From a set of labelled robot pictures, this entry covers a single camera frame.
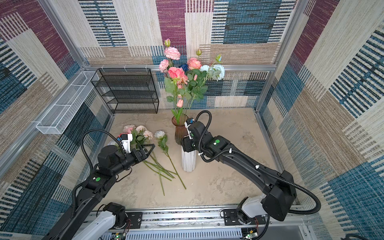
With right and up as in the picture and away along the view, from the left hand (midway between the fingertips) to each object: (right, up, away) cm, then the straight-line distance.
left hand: (151, 146), depth 71 cm
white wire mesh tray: (-44, +11, -1) cm, 46 cm away
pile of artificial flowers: (0, -11, +24) cm, 26 cm away
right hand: (+17, +1, +5) cm, 18 cm away
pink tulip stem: (+12, +21, +12) cm, 27 cm away
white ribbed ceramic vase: (+17, -8, +8) cm, 21 cm away
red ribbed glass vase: (+12, +6, +20) cm, 25 cm away
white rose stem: (0, -3, +27) cm, 27 cm away
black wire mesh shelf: (-28, +35, +40) cm, 60 cm away
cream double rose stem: (-14, +3, +28) cm, 31 cm away
